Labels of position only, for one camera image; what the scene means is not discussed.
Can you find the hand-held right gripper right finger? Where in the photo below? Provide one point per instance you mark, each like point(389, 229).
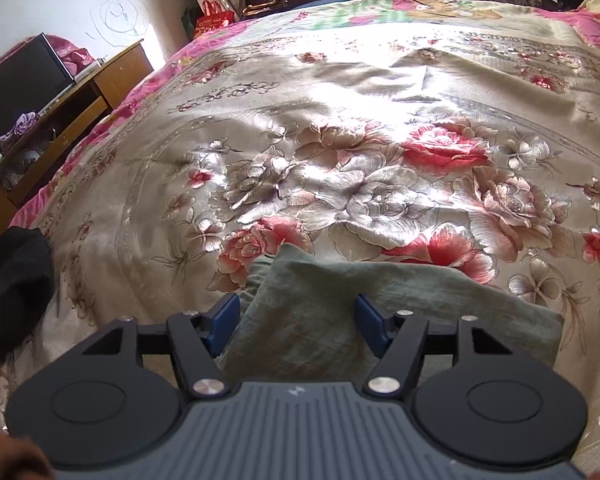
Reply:
point(370, 325)

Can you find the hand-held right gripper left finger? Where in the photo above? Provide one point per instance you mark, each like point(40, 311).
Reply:
point(224, 322)

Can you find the green pants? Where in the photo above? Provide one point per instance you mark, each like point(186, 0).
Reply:
point(305, 300)

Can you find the black cloth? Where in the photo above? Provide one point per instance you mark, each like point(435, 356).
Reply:
point(15, 290)

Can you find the floral satin bedspread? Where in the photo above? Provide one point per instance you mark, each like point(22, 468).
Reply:
point(380, 110)

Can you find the wooden cabinet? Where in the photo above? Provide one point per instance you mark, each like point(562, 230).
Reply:
point(80, 100)

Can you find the purple artificial flowers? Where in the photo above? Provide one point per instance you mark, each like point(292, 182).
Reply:
point(20, 126)

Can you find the green bag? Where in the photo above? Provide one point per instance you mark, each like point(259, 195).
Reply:
point(190, 20)

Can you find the red gift bag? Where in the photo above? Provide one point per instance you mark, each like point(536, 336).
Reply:
point(214, 17)

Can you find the pink cloth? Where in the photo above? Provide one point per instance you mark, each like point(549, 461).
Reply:
point(72, 55)

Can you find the black television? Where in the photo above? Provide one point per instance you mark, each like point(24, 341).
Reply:
point(20, 85)

